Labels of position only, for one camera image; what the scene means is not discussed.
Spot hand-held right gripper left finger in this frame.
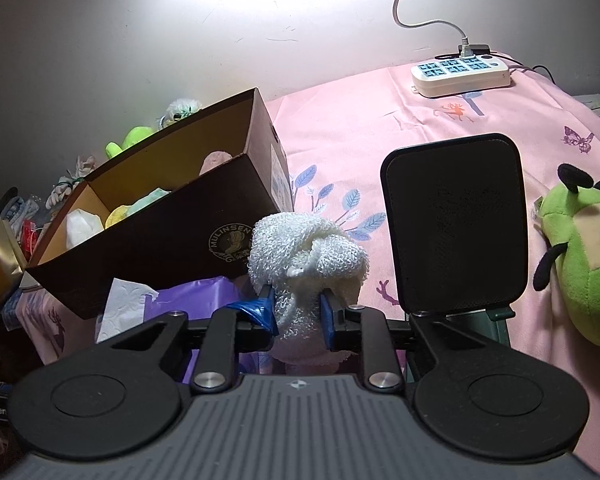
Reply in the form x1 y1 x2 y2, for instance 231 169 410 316
97 285 280 393

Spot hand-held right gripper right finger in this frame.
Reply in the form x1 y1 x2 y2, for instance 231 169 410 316
320 290 486 393

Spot white knitted towel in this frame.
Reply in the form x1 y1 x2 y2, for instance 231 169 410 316
248 211 370 331

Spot brown cardboard box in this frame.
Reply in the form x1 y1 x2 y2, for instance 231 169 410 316
25 87 295 321

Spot light green towel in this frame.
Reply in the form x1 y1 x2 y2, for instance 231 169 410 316
127 187 171 216

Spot purple plastic bag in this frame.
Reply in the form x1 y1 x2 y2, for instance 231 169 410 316
145 275 261 376

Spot white tissue paper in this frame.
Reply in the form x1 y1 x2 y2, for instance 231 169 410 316
96 277 158 343

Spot pink plush item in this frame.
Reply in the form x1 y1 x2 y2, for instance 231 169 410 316
199 150 235 176

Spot black square pad stand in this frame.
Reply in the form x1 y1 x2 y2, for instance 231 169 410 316
380 133 528 376

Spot yellow cloth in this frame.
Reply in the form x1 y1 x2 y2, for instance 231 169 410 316
105 204 131 228

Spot pink printed bedsheet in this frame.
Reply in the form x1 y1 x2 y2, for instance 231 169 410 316
2 52 600 476

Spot white cloth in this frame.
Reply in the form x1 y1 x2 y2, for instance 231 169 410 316
66 208 105 250

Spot lime green plush toy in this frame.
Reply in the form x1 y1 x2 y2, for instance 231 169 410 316
105 126 156 160

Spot white plush toy green band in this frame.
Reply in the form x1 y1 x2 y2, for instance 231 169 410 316
45 156 96 211

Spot green plush toy black ears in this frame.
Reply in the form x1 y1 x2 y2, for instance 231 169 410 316
532 162 600 348

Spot gold paper bag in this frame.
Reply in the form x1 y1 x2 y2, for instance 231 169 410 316
0 220 28 311

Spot white power strip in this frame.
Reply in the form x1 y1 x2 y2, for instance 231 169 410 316
411 55 512 99

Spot thin black cable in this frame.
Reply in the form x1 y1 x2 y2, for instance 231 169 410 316
510 62 556 83

